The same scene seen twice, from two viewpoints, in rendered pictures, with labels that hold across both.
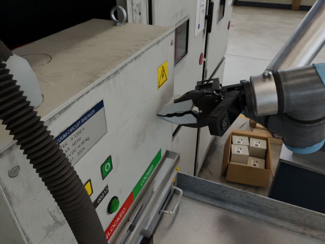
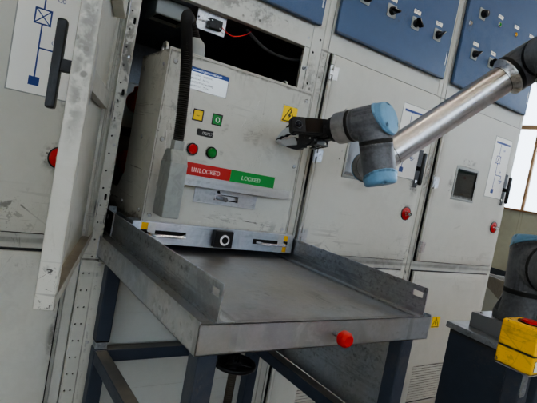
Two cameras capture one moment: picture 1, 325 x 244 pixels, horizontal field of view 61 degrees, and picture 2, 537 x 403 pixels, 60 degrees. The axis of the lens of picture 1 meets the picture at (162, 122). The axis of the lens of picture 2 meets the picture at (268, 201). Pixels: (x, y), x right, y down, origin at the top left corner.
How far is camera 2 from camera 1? 1.13 m
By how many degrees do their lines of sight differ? 43
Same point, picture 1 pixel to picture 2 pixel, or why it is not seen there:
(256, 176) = not seen: outside the picture
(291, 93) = (352, 114)
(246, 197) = (339, 263)
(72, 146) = (202, 81)
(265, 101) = (335, 121)
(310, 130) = (368, 152)
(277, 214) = (361, 285)
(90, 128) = (215, 83)
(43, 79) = not seen: hidden behind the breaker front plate
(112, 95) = (236, 82)
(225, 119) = (300, 122)
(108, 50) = not seen: hidden behind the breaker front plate
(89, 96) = (221, 68)
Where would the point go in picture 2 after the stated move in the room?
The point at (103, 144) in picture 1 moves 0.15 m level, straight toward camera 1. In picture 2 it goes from (220, 102) to (196, 90)
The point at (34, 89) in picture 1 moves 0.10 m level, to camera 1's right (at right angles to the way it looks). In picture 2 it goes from (200, 51) to (228, 52)
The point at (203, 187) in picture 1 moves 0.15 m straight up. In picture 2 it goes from (309, 256) to (318, 209)
